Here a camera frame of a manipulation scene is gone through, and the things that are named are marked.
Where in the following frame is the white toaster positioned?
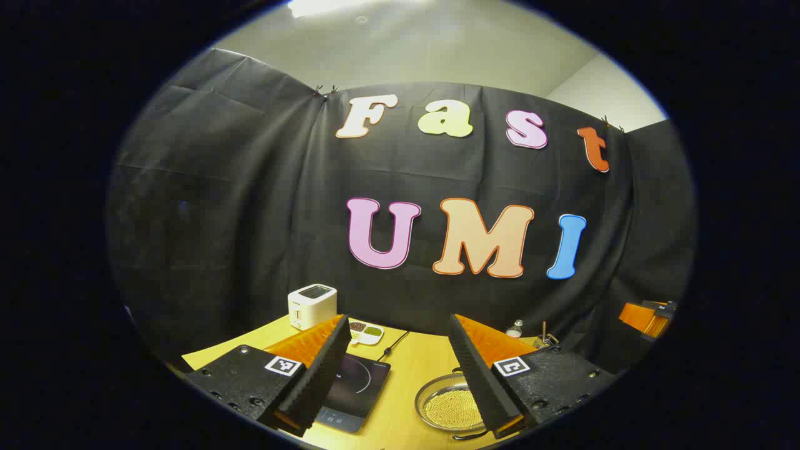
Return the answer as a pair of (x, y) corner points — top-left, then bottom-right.
(288, 284), (338, 331)

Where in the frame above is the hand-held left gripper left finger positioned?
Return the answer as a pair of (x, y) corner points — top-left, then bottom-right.
(186, 314), (353, 438)

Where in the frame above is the steel pot with black handle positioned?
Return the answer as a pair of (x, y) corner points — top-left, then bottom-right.
(414, 369), (494, 438)

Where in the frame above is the ceiling light panel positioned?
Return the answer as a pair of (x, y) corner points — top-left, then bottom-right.
(289, 0), (438, 18)

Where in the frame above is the white divided dish of beans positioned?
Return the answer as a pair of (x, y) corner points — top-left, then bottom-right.
(348, 319), (384, 346)

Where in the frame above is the pile of yellow soybeans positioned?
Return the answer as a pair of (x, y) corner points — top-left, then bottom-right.
(424, 386), (487, 431)

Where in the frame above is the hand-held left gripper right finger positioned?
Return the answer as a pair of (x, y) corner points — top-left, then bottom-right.
(448, 314), (616, 440)

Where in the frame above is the black power cable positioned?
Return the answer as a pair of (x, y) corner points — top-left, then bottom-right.
(377, 330), (410, 362)

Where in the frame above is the black induction cooktop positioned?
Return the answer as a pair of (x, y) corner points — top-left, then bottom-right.
(312, 353), (391, 433)

